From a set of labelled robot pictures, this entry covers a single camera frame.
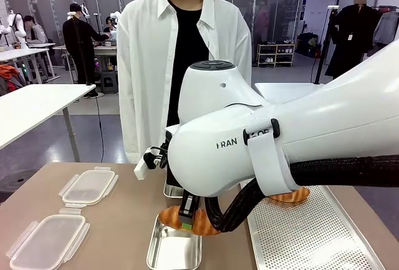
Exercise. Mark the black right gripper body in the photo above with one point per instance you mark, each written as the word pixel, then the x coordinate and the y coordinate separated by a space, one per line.
pixel 169 175

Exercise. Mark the rectangular steel container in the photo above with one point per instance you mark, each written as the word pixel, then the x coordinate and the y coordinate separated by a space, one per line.
pixel 173 190
pixel 171 251

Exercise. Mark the golden brown bread loaf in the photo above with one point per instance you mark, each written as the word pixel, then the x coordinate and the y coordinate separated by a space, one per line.
pixel 293 196
pixel 170 217

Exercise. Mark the clear plastic container lid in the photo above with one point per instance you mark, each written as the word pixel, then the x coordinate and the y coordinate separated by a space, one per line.
pixel 46 242
pixel 88 186

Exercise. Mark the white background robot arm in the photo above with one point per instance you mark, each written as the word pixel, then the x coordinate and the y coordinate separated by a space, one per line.
pixel 17 26

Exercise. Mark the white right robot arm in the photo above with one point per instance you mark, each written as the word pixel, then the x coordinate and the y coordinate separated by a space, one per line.
pixel 311 126

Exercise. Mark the grey step stool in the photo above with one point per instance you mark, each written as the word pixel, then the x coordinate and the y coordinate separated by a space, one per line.
pixel 109 83

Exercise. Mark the person in white shirt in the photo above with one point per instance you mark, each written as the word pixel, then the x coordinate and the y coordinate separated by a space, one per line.
pixel 146 64

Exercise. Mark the perforated metal baking tray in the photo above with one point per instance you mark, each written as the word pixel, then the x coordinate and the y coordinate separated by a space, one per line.
pixel 311 235

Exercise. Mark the white rounded corner table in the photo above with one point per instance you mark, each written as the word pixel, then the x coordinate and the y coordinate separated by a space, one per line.
pixel 280 88

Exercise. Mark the white table with grey leg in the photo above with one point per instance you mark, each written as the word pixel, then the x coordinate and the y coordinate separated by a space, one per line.
pixel 34 104

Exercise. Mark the grey round floor base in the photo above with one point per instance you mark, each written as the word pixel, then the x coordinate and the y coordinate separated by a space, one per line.
pixel 15 181

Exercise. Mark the wooden shoe rack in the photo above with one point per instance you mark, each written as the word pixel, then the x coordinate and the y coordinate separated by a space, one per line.
pixel 275 54

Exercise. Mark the person in black with cap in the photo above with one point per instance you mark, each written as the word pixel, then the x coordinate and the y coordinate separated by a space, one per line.
pixel 79 39

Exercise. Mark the orange cloth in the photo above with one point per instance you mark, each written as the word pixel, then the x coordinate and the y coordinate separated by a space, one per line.
pixel 11 75

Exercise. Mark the white background desk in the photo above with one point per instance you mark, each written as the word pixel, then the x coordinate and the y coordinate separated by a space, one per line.
pixel 22 54

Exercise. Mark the seated person in grey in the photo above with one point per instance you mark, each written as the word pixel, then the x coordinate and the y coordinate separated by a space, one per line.
pixel 37 33

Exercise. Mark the person in long black coat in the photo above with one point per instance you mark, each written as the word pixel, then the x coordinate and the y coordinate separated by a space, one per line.
pixel 352 39

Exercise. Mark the hanging grey jacket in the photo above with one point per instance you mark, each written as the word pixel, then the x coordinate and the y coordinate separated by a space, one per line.
pixel 386 28

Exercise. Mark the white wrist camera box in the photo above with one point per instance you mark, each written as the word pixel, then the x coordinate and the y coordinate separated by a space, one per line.
pixel 141 168

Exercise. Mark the black pole with white camera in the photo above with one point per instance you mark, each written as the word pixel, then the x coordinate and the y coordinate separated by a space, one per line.
pixel 322 45

